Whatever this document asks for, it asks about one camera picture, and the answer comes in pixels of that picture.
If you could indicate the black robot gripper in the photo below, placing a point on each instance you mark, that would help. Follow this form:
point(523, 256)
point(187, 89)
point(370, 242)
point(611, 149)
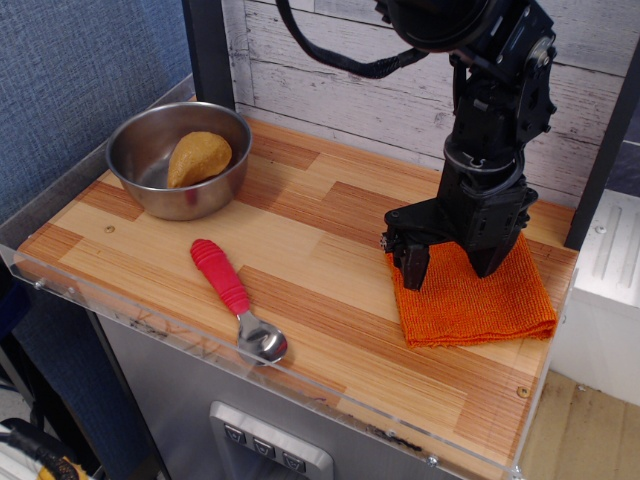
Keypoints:
point(481, 211)

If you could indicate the orange cloth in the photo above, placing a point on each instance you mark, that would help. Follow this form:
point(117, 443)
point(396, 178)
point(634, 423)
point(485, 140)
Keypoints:
point(455, 307)

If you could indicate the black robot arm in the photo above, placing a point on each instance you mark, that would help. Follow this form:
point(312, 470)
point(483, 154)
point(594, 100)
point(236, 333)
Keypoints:
point(501, 53)

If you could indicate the stainless steel pot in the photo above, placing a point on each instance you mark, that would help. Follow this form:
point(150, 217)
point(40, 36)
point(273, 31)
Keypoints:
point(139, 152)

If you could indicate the clear acrylic table guard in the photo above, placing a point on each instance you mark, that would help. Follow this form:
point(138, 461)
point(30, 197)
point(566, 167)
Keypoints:
point(303, 237)

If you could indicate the white ribbed side appliance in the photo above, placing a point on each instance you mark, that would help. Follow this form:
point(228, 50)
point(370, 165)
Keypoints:
point(597, 343)

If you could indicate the silver button control panel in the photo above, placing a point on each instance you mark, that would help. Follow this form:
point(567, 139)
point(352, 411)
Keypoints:
point(250, 446)

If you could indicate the tan plastic pear toy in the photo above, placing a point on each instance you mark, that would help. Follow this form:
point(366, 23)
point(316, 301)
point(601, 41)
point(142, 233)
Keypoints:
point(197, 157)

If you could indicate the stainless steel toy cabinet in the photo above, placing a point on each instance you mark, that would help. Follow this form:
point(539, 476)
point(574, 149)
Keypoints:
point(174, 384)

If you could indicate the black yellow object on floor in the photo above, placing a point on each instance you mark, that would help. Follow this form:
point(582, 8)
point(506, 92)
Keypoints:
point(28, 453)

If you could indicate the black vertical frame post right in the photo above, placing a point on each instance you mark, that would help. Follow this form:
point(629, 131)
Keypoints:
point(616, 167)

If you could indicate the black vertical frame post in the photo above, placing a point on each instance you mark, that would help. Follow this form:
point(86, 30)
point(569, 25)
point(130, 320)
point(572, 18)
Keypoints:
point(209, 54)
point(616, 167)

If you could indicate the red handled metal spoon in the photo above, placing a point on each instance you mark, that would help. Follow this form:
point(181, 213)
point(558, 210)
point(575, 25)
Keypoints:
point(259, 342)

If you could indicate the black vertical frame post left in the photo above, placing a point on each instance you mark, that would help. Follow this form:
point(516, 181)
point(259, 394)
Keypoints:
point(209, 54)

